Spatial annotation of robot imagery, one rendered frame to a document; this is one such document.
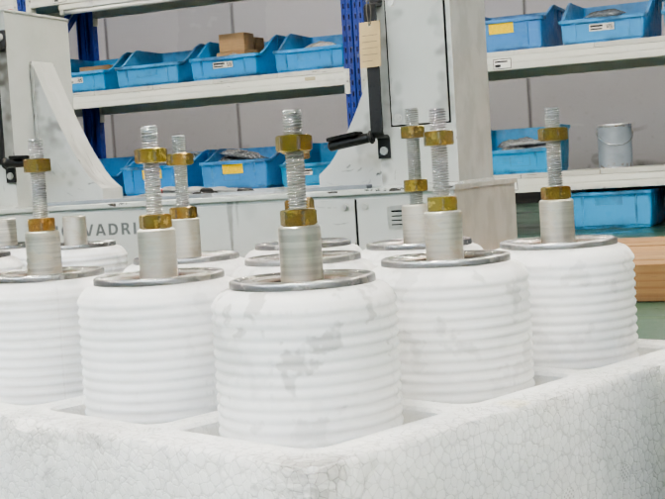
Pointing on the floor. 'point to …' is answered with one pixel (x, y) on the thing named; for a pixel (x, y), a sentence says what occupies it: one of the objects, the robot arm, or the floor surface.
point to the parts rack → (346, 82)
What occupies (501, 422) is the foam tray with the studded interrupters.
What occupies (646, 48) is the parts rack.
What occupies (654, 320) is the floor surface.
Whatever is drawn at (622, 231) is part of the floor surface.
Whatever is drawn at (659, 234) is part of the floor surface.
